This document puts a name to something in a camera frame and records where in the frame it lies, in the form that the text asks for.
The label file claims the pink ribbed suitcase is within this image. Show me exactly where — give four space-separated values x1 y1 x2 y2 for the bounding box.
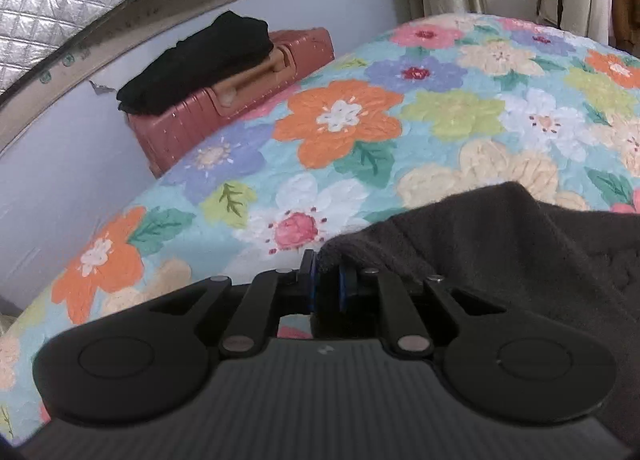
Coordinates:
127 27 334 177

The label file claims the dark brown knit sweater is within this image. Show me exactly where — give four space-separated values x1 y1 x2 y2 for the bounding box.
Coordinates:
319 182 639 446

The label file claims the floral quilted bedspread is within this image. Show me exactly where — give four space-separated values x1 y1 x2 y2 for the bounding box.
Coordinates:
1 13 639 444

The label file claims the black folded garment on suitcase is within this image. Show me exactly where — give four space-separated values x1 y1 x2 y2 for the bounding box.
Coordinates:
116 11 273 116

